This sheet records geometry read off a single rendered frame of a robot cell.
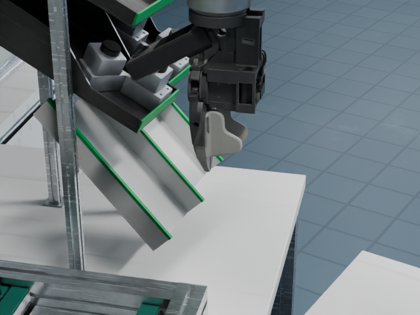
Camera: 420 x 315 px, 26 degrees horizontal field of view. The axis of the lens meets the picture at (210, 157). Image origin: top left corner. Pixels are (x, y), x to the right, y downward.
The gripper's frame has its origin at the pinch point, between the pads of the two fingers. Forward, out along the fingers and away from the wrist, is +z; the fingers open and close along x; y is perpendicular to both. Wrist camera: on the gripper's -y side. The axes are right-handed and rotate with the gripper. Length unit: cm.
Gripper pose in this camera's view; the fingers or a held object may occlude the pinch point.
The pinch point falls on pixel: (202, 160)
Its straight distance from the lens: 114.6
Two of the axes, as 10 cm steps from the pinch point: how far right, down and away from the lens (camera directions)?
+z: 0.0, 8.9, 4.5
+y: 9.8, 1.0, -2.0
